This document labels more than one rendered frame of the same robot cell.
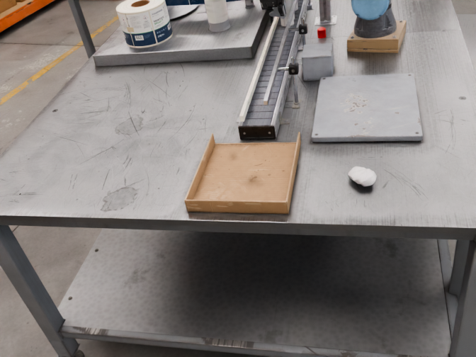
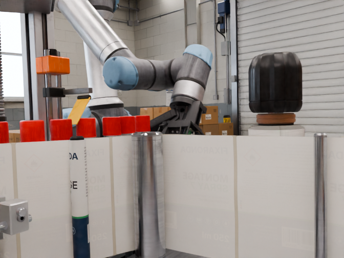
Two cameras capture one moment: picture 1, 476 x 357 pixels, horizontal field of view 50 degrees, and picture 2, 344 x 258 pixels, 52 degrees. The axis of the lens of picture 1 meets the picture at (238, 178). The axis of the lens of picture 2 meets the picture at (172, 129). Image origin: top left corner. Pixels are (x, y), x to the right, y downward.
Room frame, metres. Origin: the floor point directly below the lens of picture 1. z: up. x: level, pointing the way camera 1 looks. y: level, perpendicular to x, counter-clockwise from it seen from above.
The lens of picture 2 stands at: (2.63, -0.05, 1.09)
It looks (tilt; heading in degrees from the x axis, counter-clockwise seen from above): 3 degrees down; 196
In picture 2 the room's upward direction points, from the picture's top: 2 degrees counter-clockwise
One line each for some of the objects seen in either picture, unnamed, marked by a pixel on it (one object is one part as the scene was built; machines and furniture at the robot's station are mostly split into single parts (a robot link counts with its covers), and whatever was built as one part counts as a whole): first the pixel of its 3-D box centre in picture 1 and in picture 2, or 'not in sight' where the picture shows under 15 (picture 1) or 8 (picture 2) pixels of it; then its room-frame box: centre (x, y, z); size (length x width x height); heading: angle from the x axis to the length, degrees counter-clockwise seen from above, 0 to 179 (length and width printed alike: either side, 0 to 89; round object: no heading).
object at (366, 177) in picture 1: (362, 175); not in sight; (0.98, -0.31, 0.85); 0.08 x 0.07 x 0.04; 169
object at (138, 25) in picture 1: (144, 20); not in sight; (2.10, 0.25, 0.95); 0.20 x 0.20 x 0.14
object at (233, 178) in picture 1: (246, 169); not in sight; (1.10, -0.03, 0.85); 0.30 x 0.26 x 0.04; 162
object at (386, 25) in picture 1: (375, 17); not in sight; (1.76, -0.60, 0.92); 0.15 x 0.15 x 0.10
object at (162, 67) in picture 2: not in sight; (159, 75); (1.76, -0.33, 1.19); 0.11 x 0.11 x 0.08; 67
